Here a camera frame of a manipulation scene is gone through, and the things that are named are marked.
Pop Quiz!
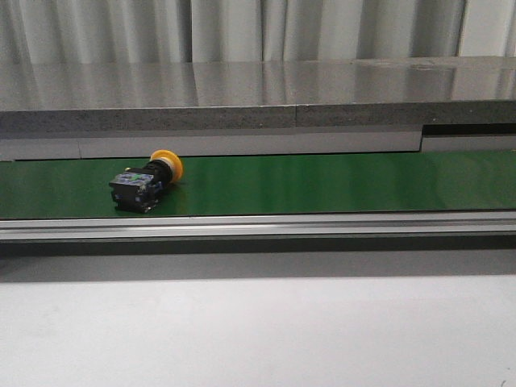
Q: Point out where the yellow push button switch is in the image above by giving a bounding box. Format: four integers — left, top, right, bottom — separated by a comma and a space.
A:
109, 150, 184, 214

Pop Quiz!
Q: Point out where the grey stone counter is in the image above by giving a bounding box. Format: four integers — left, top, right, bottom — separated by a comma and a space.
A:
0, 56, 516, 162

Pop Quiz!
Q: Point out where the green conveyor belt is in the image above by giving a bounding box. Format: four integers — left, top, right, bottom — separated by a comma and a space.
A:
1, 151, 515, 220

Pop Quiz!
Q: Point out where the white curtain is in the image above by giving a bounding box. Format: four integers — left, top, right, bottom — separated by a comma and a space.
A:
1, 1, 515, 65

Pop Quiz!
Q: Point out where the aluminium conveyor frame rail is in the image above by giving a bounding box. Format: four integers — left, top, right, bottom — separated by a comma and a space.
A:
1, 210, 515, 242

